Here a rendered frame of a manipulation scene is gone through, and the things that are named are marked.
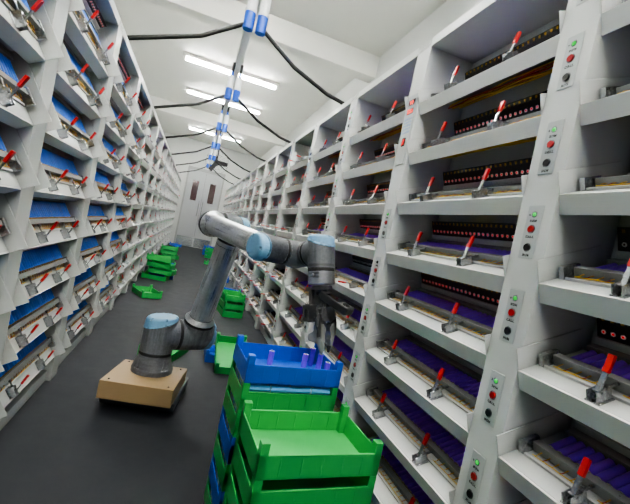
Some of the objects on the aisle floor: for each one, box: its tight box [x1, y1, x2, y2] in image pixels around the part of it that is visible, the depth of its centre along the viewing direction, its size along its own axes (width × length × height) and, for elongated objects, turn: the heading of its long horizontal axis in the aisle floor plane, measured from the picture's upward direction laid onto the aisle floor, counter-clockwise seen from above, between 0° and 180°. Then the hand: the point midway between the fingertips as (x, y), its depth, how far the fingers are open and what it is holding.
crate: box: [214, 332, 247, 375], centre depth 247 cm, size 30×20×8 cm
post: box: [342, 39, 473, 428], centre depth 158 cm, size 20×9×177 cm, turn 26°
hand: (326, 348), depth 122 cm, fingers open, 3 cm apart
